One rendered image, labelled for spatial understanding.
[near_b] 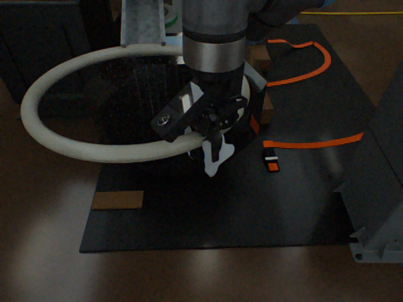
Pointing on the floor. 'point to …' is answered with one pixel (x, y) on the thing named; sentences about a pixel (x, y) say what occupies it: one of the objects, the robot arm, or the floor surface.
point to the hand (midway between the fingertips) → (199, 164)
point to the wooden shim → (118, 200)
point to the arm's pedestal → (378, 182)
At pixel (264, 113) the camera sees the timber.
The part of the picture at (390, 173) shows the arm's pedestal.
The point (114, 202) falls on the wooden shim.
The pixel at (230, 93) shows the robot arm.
